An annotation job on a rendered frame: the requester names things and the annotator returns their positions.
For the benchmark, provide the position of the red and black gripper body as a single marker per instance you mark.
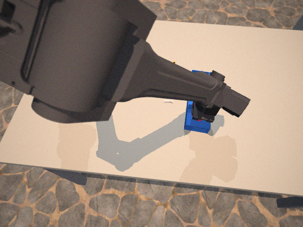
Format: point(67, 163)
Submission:
point(198, 113)

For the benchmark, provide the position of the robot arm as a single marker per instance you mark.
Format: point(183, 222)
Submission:
point(78, 58)

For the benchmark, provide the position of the blue rack of three bins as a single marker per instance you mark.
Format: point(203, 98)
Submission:
point(193, 125)

